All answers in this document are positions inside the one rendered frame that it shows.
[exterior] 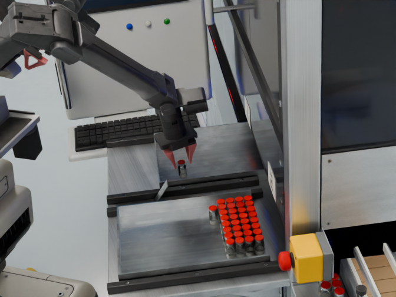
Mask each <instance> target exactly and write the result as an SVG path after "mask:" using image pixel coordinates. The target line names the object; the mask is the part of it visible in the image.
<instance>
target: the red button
mask: <svg viewBox="0 0 396 297"><path fill-rule="evenodd" d="M291 263H292V258H290V255H289V252H288V251H284V252H280V253H279V255H278V264H279V267H280V269H281V270H282V271H289V270H291Z"/></svg>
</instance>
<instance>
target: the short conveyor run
mask: <svg viewBox="0 0 396 297"><path fill-rule="evenodd" d="M383 251H384V253H385V254H384V255H376V256H368V257H362V254H361V252H360V250H359V248H358V247H354V252H353V254H354V256H355V259H351V258H348V259H341V261H340V268H339V280H341V281H342V284H343V286H344V289H345V291H346V294H347V296H348V297H396V252H392V251H391V249H390V247H389V245H388V244H387V243H383Z"/></svg>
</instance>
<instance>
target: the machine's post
mask: <svg viewBox="0 0 396 297"><path fill-rule="evenodd" d="M280 30H281V57H282V111H283V164H284V192H285V246H286V251H288V252H289V255H290V241H289V239H290V237H291V236H296V235H305V234H310V233H314V234H315V233H316V232H320V195H321V69H322V0H280ZM287 272H288V276H289V280H290V286H287V287H286V297H293V295H292V287H293V286H298V285H307V284H312V283H318V281H317V282H309V283H301V284H298V283H297V281H296V278H295V275H294V272H293V269H292V266H291V270H289V271H287Z"/></svg>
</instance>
